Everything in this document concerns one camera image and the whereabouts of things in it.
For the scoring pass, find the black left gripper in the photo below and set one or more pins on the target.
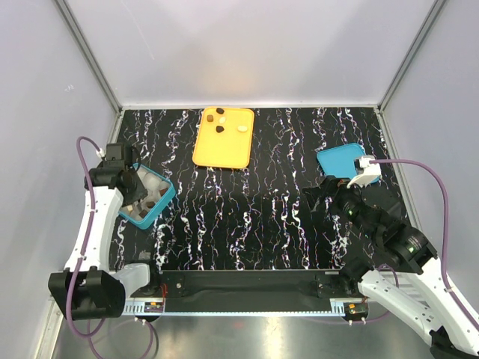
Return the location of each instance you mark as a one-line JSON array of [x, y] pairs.
[[140, 191]]

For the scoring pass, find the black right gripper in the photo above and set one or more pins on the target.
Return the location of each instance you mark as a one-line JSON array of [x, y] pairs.
[[327, 186]]

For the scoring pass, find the blue tin lid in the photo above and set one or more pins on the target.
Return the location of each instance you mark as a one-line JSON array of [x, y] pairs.
[[340, 161]]

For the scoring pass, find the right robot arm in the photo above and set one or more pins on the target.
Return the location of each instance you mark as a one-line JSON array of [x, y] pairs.
[[394, 264]]

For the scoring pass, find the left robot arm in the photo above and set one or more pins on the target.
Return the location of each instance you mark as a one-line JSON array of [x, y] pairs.
[[85, 288]]

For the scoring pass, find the blue chocolate tin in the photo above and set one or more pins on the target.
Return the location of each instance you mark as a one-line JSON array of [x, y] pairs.
[[153, 183]]

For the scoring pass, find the yellow tray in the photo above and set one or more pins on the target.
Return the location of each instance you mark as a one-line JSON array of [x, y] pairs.
[[229, 149]]

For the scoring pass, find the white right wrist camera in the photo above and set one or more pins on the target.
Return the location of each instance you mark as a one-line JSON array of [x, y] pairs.
[[367, 171]]

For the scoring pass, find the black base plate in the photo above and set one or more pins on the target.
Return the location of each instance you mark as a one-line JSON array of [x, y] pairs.
[[283, 293]]

